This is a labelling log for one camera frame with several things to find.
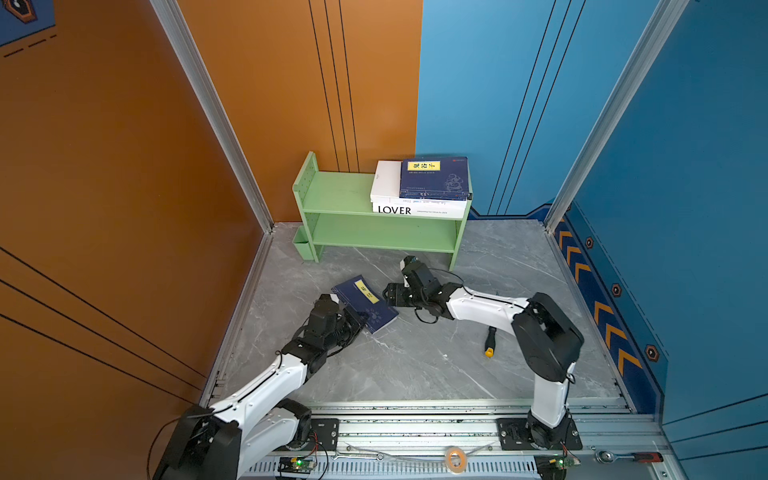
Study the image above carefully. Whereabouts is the right circuit board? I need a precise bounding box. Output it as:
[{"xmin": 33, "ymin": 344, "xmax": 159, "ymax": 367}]
[{"xmin": 534, "ymin": 456, "xmax": 581, "ymax": 480}]

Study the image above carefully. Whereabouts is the circuit board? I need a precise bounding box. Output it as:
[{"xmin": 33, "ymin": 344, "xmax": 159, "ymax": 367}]
[
  {"xmin": 276, "ymin": 456, "xmax": 322, "ymax": 479},
  {"xmin": 534, "ymin": 456, "xmax": 581, "ymax": 480}
]

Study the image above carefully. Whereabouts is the white La Dame book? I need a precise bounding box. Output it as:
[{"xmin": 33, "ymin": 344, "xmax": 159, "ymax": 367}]
[{"xmin": 370, "ymin": 160, "xmax": 402, "ymax": 204}]

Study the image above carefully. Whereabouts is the left circuit board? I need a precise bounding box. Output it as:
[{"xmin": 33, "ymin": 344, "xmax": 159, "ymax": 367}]
[{"xmin": 276, "ymin": 456, "xmax": 322, "ymax": 479}]

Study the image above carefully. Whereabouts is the tape roll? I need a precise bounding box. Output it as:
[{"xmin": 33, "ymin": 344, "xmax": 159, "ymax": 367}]
[{"xmin": 444, "ymin": 447, "xmax": 468, "ymax": 474}]

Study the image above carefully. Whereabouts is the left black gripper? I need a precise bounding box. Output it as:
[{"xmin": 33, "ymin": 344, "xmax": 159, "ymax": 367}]
[{"xmin": 323, "ymin": 307, "xmax": 369, "ymax": 354}]

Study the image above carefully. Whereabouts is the blue book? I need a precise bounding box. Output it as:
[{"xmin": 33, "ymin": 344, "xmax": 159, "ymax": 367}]
[
  {"xmin": 399, "ymin": 157, "xmax": 471, "ymax": 201},
  {"xmin": 331, "ymin": 275, "xmax": 399, "ymax": 334}
]

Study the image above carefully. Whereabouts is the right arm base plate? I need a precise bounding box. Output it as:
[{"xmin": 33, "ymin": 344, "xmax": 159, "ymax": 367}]
[{"xmin": 496, "ymin": 416, "xmax": 583, "ymax": 451}]

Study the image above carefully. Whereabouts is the white LOVER book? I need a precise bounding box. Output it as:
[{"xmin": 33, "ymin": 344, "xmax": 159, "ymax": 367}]
[{"xmin": 372, "ymin": 201, "xmax": 468, "ymax": 220}]

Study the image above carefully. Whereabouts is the red handled ratchet wrench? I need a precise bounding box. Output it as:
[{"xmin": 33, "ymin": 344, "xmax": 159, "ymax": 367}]
[{"xmin": 595, "ymin": 450, "xmax": 664, "ymax": 464}]

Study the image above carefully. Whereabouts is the silver wrench on rail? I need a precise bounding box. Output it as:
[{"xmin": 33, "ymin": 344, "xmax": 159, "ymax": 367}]
[{"xmin": 334, "ymin": 451, "xmax": 385, "ymax": 461}]

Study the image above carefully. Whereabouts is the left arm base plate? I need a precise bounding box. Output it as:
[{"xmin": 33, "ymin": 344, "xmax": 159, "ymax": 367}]
[{"xmin": 279, "ymin": 418, "xmax": 339, "ymax": 453}]

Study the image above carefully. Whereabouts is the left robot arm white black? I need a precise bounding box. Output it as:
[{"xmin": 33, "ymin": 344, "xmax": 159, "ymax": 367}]
[{"xmin": 146, "ymin": 294, "xmax": 369, "ymax": 479}]

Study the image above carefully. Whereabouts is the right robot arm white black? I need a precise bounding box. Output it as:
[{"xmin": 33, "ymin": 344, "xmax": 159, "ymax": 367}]
[{"xmin": 383, "ymin": 256, "xmax": 584, "ymax": 450}]

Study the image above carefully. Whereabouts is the green wooden shelf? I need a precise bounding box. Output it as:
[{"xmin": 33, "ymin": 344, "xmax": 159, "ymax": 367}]
[{"xmin": 292, "ymin": 151, "xmax": 470, "ymax": 268}]

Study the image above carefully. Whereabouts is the yellow black screwdriver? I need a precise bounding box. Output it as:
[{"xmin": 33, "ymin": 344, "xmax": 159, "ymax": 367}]
[{"xmin": 484, "ymin": 327, "xmax": 497, "ymax": 358}]

